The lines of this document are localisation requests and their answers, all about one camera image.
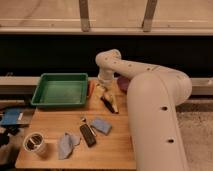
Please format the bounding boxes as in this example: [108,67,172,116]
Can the black dish brush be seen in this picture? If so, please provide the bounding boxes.
[100,90,115,113]

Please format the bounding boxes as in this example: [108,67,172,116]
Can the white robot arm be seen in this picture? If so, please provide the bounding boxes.
[95,49,192,171]

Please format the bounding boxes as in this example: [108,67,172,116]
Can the orange carrot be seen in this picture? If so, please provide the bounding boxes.
[87,81,94,99]

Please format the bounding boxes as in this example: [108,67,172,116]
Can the purple bowl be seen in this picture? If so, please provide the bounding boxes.
[117,76,130,93]

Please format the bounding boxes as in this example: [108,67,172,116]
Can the pale corn cob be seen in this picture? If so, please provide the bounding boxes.
[106,93,119,114]

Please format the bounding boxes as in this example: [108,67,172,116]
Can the small metal clip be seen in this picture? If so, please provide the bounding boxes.
[80,115,86,122]

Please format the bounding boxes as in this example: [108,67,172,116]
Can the blue sponge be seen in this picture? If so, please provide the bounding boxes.
[90,118,112,135]

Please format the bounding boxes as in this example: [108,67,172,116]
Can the green plastic tray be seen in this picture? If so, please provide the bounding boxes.
[31,73,88,108]

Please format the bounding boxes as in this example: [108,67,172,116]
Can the black remote control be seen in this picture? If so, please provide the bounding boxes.
[80,124,96,147]

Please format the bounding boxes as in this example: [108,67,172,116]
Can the blue grey cloth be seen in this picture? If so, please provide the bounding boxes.
[58,133,81,160]

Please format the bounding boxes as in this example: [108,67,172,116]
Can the blue box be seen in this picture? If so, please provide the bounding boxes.
[0,108,33,126]

